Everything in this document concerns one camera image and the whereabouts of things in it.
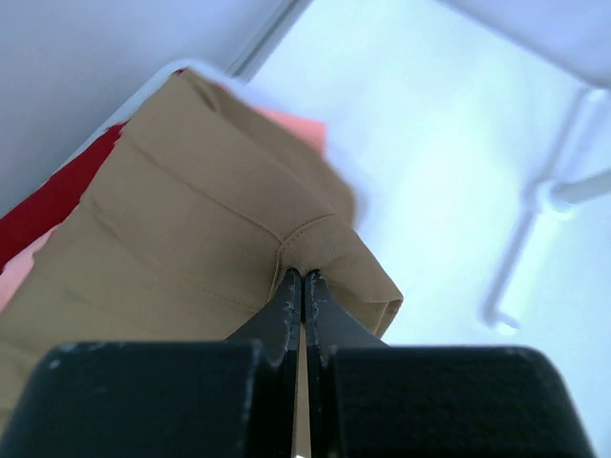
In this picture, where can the pink folded garment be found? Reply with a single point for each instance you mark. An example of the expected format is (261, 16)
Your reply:
(301, 131)

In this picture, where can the tan brown skirt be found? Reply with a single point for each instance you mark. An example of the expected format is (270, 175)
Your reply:
(331, 246)

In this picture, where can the red folded garment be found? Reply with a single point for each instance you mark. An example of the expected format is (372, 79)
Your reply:
(48, 206)

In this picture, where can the white clothes rack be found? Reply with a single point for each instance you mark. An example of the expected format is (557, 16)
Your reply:
(438, 125)

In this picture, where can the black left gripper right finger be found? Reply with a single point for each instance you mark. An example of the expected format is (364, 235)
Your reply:
(370, 399)

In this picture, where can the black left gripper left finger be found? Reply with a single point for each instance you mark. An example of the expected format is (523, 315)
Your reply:
(234, 398)

